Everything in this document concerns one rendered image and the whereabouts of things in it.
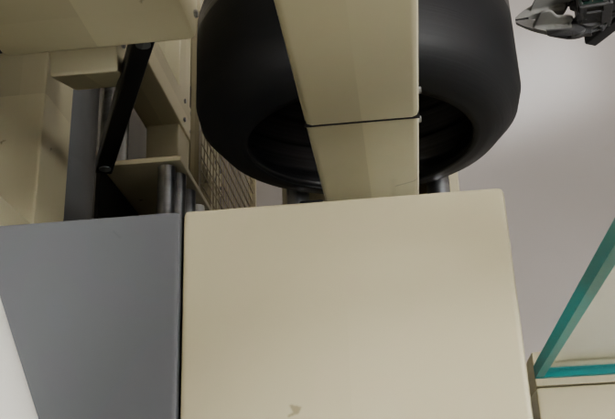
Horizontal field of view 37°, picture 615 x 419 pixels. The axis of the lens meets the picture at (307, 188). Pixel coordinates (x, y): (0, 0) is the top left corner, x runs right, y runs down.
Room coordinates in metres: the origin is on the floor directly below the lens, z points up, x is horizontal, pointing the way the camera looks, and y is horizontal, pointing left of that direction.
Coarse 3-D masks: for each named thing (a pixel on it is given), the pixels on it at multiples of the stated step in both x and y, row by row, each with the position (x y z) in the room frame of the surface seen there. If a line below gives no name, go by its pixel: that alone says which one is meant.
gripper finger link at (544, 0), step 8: (536, 0) 0.79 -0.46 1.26; (544, 0) 0.79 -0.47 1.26; (552, 0) 0.78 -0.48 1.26; (560, 0) 0.78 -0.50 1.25; (568, 0) 0.78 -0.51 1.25; (528, 8) 0.79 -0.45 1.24; (536, 8) 0.79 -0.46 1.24; (544, 8) 0.78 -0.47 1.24; (552, 8) 0.78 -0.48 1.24; (560, 8) 0.77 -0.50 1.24; (520, 16) 0.78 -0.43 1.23; (528, 16) 0.78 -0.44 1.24
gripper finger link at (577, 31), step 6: (576, 24) 0.73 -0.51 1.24; (552, 30) 0.74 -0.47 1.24; (558, 30) 0.73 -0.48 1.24; (564, 30) 0.73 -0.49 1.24; (570, 30) 0.73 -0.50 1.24; (576, 30) 0.72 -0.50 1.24; (582, 30) 0.72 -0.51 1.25; (588, 30) 0.72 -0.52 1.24; (552, 36) 0.73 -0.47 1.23; (558, 36) 0.73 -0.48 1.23; (564, 36) 0.72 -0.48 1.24; (570, 36) 0.72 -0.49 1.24; (576, 36) 0.72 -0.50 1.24; (582, 36) 0.71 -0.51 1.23; (588, 36) 0.71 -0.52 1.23
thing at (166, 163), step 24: (120, 168) 0.75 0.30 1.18; (144, 168) 0.74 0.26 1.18; (168, 168) 0.72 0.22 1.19; (96, 192) 0.71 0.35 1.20; (120, 192) 0.75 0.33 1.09; (144, 192) 0.75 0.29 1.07; (168, 192) 0.67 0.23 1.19; (192, 192) 0.72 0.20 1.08; (96, 216) 0.67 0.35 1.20; (120, 216) 0.71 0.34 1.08
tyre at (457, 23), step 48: (240, 0) 0.86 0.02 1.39; (432, 0) 0.75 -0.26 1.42; (480, 0) 0.76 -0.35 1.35; (240, 48) 0.78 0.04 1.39; (432, 48) 0.68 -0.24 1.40; (480, 48) 0.68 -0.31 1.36; (240, 96) 0.73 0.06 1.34; (288, 96) 0.69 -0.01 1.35; (432, 96) 0.64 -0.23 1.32; (480, 96) 0.63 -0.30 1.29; (240, 144) 0.72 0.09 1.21; (288, 144) 0.82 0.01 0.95; (432, 144) 0.73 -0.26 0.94; (480, 144) 0.62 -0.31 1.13
